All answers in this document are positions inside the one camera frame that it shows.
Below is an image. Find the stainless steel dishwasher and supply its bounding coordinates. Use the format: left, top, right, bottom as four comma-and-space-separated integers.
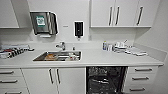
85, 65, 130, 94

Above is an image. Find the small chrome soap pump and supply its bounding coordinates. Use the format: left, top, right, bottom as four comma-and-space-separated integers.
71, 45, 77, 52

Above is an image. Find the white mug with red print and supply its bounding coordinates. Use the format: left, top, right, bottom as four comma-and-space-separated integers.
67, 53, 78, 62

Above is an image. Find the blue dish soap bottle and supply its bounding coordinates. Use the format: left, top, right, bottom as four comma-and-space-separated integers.
102, 40, 108, 52

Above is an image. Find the chrome faucet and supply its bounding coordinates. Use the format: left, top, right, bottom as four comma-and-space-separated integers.
54, 41, 67, 52

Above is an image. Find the small white bottle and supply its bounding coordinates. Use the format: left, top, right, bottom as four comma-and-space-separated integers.
107, 43, 113, 52

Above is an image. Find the orange bowl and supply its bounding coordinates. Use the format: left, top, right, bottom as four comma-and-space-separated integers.
44, 53, 57, 61

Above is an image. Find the stack of white plates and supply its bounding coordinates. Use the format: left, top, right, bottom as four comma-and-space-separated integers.
112, 40, 130, 54

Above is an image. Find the steel sink basin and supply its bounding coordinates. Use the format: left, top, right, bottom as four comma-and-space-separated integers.
32, 50, 83, 63

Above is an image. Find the steel paper towel dispenser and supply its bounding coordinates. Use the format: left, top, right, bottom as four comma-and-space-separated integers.
29, 10, 59, 37

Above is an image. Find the white two-door sink cabinet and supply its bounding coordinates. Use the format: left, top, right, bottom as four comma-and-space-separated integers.
21, 67, 87, 94

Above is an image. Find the white drawer unit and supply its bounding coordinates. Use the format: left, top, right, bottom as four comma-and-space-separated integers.
122, 65, 160, 94
0, 68, 31, 94

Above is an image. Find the black wall soap dispenser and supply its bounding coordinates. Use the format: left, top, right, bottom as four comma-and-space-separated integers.
73, 20, 85, 39

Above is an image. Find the small wall label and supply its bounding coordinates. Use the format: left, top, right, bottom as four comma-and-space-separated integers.
62, 24, 69, 29

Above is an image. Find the wire dishwasher rack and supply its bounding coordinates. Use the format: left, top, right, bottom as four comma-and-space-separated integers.
88, 68, 126, 94

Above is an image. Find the white wall cabinet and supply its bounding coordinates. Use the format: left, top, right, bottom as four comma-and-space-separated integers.
0, 0, 30, 30
89, 0, 161, 29

